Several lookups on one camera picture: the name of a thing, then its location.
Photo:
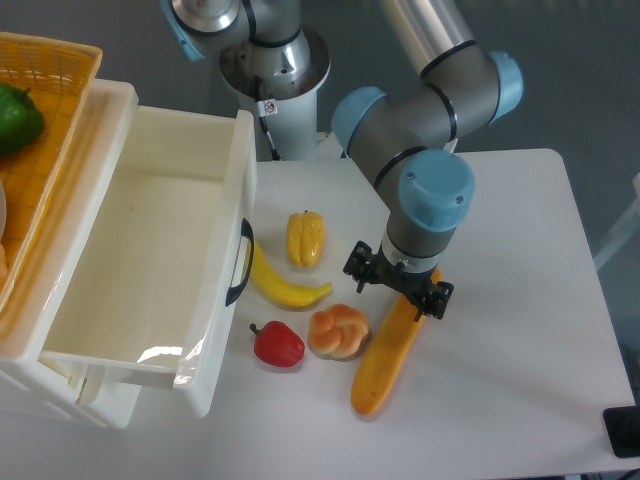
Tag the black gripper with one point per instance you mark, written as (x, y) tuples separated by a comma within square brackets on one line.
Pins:
[(422, 290)]

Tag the long orange bread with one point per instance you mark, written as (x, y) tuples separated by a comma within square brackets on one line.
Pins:
[(384, 358)]

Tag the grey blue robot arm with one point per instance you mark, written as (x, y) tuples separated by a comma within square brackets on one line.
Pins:
[(399, 146)]

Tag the round knotted bread roll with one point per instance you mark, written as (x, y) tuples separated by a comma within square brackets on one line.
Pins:
[(338, 332)]

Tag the yellow bell pepper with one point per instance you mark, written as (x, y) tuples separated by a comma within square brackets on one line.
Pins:
[(306, 236)]

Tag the yellow banana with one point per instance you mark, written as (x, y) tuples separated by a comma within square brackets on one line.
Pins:
[(281, 291)]

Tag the red bell pepper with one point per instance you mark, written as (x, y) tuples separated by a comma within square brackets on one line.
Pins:
[(277, 345)]

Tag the white plastic drawer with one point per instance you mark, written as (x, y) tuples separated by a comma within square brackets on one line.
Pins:
[(145, 306)]

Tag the black device at edge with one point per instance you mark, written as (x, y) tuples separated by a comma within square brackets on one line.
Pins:
[(622, 426)]

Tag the white plastic drawer cabinet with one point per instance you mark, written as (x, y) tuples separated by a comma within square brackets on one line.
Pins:
[(28, 385)]

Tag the orange plastic basket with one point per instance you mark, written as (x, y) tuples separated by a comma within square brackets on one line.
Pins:
[(58, 75)]

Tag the green bell pepper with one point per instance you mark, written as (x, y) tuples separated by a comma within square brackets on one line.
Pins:
[(21, 121)]

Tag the dark blue drawer handle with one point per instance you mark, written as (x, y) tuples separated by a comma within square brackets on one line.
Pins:
[(243, 265)]

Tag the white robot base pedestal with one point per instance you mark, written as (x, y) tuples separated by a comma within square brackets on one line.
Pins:
[(279, 86)]

